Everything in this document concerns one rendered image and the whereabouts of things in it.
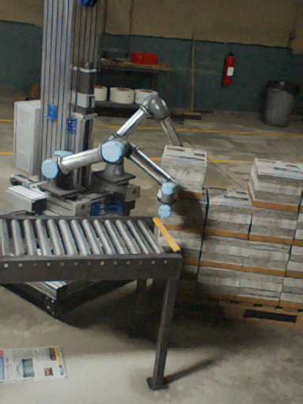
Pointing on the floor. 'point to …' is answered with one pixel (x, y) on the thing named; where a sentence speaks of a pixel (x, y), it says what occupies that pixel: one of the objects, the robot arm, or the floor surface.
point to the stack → (234, 255)
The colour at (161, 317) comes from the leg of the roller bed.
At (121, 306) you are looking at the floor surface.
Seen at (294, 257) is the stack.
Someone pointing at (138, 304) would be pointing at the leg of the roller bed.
